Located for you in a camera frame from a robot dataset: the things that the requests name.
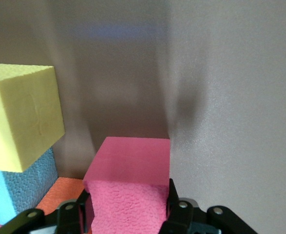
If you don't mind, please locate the blue foam cube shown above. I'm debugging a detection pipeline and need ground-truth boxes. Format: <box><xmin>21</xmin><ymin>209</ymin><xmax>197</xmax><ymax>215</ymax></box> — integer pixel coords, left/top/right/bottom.
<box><xmin>0</xmin><ymin>146</ymin><xmax>59</xmax><ymax>225</ymax></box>

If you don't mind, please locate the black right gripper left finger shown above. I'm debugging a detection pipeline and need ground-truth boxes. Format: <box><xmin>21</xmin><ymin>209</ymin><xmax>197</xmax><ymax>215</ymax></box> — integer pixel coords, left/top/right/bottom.
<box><xmin>56</xmin><ymin>189</ymin><xmax>95</xmax><ymax>234</ymax></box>

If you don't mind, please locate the orange foam cube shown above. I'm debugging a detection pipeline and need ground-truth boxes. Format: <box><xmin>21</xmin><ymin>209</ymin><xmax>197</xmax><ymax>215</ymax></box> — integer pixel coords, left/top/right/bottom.
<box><xmin>36</xmin><ymin>177</ymin><xmax>85</xmax><ymax>215</ymax></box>

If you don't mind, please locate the yellow foam cube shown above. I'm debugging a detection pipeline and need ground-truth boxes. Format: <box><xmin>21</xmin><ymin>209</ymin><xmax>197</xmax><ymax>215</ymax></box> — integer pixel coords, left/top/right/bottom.
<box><xmin>0</xmin><ymin>63</ymin><xmax>66</xmax><ymax>173</ymax></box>

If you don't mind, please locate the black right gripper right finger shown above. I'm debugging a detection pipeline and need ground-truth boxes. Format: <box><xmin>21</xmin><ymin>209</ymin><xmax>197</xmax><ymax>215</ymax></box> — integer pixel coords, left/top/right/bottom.
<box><xmin>160</xmin><ymin>178</ymin><xmax>201</xmax><ymax>234</ymax></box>

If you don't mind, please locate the red foam cube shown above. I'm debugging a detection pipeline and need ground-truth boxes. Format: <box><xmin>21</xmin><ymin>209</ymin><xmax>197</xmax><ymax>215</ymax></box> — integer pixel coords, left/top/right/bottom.
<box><xmin>83</xmin><ymin>136</ymin><xmax>171</xmax><ymax>234</ymax></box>

